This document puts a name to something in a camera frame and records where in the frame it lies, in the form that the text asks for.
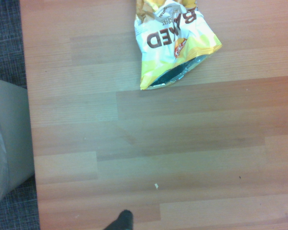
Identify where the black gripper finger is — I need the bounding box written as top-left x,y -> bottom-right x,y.
103,209 -> 134,230

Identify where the yellow white baked chip bag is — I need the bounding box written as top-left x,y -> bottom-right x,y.
133,0 -> 223,91

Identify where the grey plastic trash bin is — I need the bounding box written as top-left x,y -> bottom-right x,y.
0,77 -> 35,207

